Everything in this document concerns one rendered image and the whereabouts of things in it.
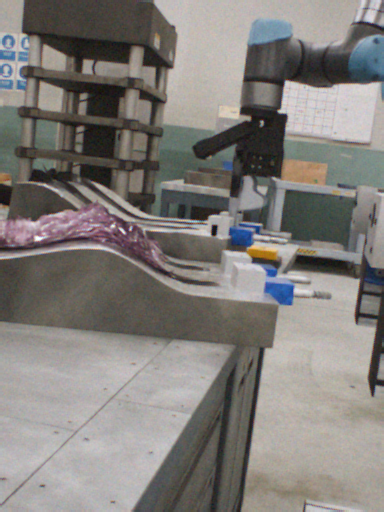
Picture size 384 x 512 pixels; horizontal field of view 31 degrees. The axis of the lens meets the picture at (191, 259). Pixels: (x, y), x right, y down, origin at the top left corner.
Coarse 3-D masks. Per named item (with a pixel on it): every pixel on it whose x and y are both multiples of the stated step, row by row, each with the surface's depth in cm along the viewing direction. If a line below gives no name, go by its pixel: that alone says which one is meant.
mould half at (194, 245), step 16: (16, 192) 117; (32, 192) 117; (48, 192) 116; (64, 192) 118; (112, 192) 140; (16, 208) 118; (32, 208) 117; (48, 208) 116; (64, 208) 116; (112, 208) 129; (128, 208) 136; (160, 224) 125; (176, 224) 126; (160, 240) 113; (176, 240) 112; (192, 240) 112; (208, 240) 111; (224, 240) 111; (176, 256) 113; (192, 256) 112; (208, 256) 112
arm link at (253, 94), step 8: (248, 88) 122; (256, 88) 121; (264, 88) 120; (272, 88) 121; (280, 88) 122; (240, 96) 124; (248, 96) 122; (256, 96) 121; (264, 96) 121; (272, 96) 121; (280, 96) 122; (240, 104) 124; (248, 104) 122; (256, 104) 121; (264, 104) 121; (272, 104) 121; (280, 104) 123
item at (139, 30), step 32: (32, 0) 489; (64, 0) 486; (96, 0) 484; (128, 0) 481; (32, 32) 493; (64, 32) 489; (96, 32) 487; (128, 32) 484; (160, 32) 519; (32, 64) 500; (160, 64) 581; (32, 96) 504; (96, 96) 621; (128, 96) 495; (160, 96) 572; (32, 128) 508; (64, 128) 621; (96, 128) 626; (128, 128) 496; (160, 128) 599; (32, 160) 515; (64, 160) 505; (96, 160) 502; (128, 160) 500; (128, 192) 614
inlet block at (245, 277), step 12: (240, 264) 91; (252, 264) 92; (240, 276) 87; (252, 276) 87; (264, 276) 87; (240, 288) 87; (252, 288) 87; (264, 288) 88; (276, 288) 88; (288, 288) 88; (276, 300) 88; (288, 300) 88
